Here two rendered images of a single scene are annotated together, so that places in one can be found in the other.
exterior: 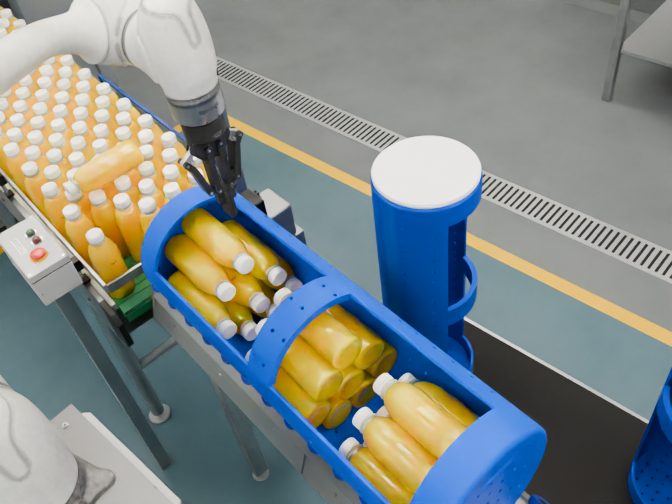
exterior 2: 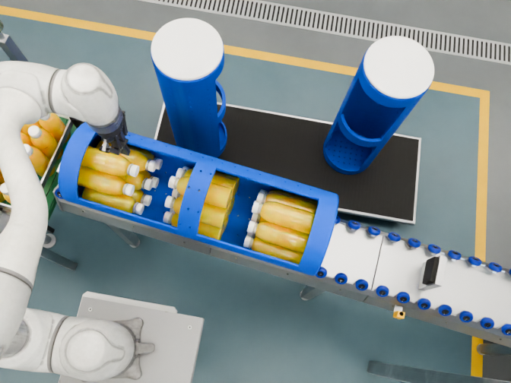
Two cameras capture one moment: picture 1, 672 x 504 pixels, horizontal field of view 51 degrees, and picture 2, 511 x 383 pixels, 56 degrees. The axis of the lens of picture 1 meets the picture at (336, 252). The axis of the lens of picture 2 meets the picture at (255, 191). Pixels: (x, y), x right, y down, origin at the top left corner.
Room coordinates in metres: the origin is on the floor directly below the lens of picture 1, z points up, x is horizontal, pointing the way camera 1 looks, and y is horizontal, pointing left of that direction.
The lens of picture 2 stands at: (0.39, 0.27, 2.65)
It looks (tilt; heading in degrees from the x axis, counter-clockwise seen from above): 73 degrees down; 313
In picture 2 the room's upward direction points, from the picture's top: 8 degrees clockwise
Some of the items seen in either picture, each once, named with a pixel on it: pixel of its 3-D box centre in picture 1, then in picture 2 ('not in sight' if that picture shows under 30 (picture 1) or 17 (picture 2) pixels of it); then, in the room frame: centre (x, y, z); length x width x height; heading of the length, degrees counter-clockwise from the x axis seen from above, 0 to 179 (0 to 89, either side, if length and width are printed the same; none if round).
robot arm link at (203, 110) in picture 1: (195, 99); (103, 114); (1.01, 0.19, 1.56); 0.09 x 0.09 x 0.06
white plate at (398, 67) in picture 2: not in sight; (398, 66); (0.79, -0.87, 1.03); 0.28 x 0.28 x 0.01
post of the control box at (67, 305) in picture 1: (116, 384); (36, 249); (1.24, 0.71, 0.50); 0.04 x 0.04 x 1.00; 35
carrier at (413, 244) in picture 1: (428, 283); (195, 102); (1.35, -0.26, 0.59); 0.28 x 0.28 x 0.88
